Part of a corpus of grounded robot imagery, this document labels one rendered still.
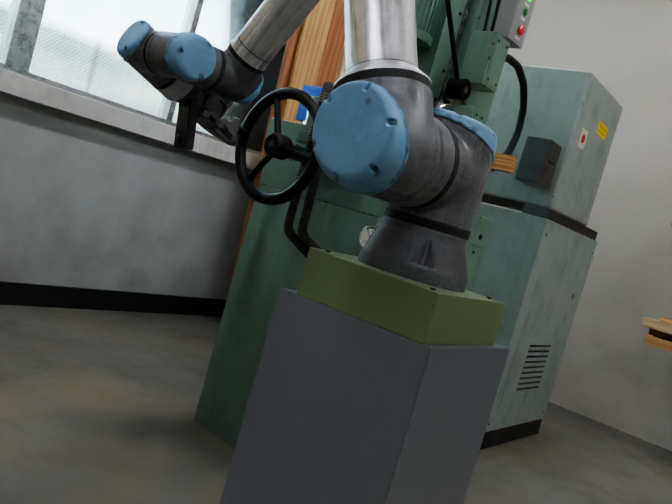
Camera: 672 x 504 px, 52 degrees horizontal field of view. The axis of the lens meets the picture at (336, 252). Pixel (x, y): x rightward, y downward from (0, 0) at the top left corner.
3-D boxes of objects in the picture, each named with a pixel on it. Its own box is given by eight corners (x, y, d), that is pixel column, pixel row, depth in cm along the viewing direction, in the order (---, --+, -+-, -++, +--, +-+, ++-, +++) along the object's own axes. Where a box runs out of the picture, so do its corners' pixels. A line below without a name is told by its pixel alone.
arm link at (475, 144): (486, 237, 118) (518, 139, 117) (437, 221, 105) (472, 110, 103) (415, 216, 127) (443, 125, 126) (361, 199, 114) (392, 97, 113)
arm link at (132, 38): (130, 53, 136) (103, 50, 142) (172, 92, 145) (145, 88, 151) (154, 16, 138) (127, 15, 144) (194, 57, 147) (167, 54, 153)
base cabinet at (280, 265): (190, 419, 199) (255, 183, 194) (317, 409, 244) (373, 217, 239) (299, 492, 170) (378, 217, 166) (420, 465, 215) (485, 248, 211)
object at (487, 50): (457, 81, 197) (472, 30, 196) (472, 90, 204) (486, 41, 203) (483, 83, 192) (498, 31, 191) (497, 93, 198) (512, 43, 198)
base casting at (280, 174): (257, 183, 195) (265, 152, 194) (373, 217, 239) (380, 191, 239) (379, 217, 166) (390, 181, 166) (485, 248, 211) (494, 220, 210)
